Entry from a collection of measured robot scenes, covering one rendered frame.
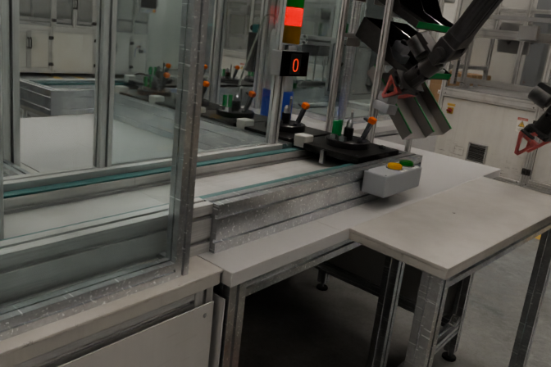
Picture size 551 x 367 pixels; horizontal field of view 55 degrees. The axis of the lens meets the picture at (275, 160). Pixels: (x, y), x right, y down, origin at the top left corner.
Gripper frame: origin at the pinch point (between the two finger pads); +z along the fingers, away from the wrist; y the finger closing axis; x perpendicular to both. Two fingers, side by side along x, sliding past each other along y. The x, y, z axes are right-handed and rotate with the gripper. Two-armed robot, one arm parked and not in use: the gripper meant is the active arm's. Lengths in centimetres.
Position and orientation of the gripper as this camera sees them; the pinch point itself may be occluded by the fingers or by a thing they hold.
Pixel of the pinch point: (389, 96)
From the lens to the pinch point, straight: 172.7
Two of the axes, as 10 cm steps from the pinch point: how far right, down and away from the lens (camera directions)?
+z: -5.7, 4.4, 7.0
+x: 2.4, 9.0, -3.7
